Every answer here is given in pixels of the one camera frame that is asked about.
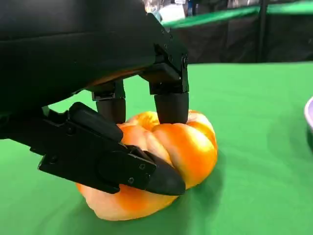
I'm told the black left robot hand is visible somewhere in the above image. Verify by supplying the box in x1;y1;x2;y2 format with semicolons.
0;0;190;196

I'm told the orange white toy bread roll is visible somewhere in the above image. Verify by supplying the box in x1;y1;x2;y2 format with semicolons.
75;110;219;222

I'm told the black curtain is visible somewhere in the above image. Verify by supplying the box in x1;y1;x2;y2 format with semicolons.
168;11;313;66

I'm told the green cloth strip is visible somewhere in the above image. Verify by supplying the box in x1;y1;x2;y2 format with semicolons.
160;4;313;29

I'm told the black pole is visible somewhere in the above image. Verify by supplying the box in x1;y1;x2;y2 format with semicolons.
256;0;268;63

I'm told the green table cloth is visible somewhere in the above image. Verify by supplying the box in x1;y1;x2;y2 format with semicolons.
0;62;313;235

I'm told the lilac plate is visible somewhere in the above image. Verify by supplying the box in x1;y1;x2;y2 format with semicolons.
304;96;313;134

